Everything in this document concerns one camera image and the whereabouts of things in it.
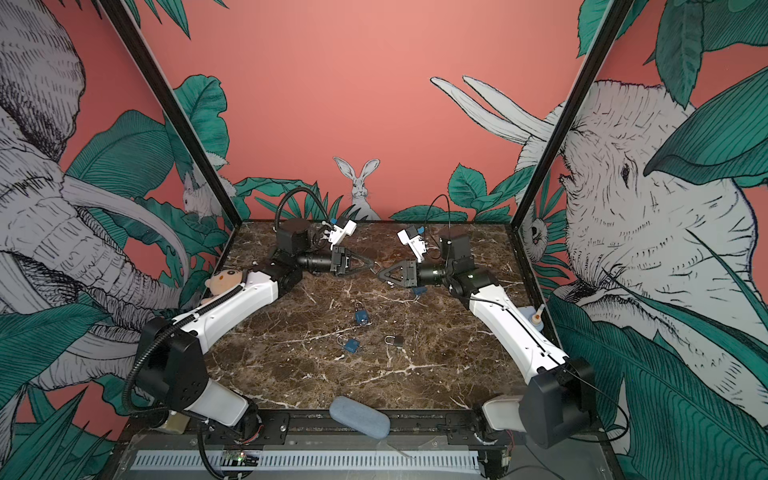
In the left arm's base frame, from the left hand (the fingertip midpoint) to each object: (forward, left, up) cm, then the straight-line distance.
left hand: (373, 265), depth 69 cm
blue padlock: (+11, -14, -31) cm, 36 cm away
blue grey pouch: (-27, +4, -29) cm, 39 cm away
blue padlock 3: (-7, +8, -31) cm, 32 cm away
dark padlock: (-6, -6, -31) cm, 33 cm away
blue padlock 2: (+1, +5, -30) cm, 30 cm away
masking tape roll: (-27, +48, -25) cm, 60 cm away
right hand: (-3, -2, -1) cm, 3 cm away
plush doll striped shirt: (+12, +49, -23) cm, 55 cm away
